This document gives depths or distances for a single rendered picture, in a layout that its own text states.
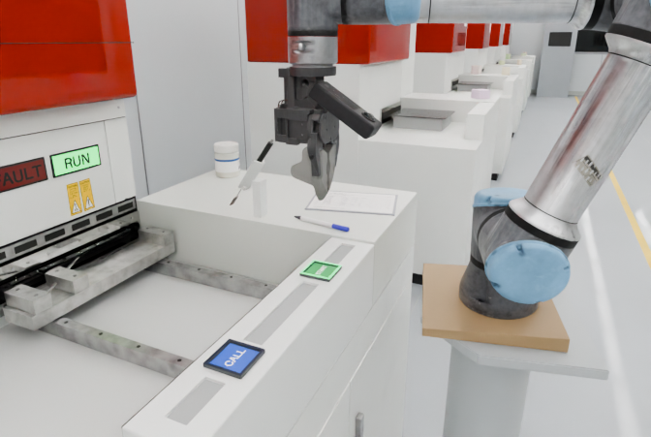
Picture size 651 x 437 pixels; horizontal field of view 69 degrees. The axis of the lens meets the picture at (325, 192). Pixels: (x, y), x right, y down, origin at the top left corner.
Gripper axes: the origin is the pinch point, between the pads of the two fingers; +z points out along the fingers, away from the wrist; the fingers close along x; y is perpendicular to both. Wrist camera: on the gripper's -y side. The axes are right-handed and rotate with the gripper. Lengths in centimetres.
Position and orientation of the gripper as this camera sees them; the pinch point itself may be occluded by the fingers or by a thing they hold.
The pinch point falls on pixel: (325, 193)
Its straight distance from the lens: 77.5
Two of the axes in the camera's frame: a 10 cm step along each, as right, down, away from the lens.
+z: 0.0, 9.5, 3.1
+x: -4.1, 2.8, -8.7
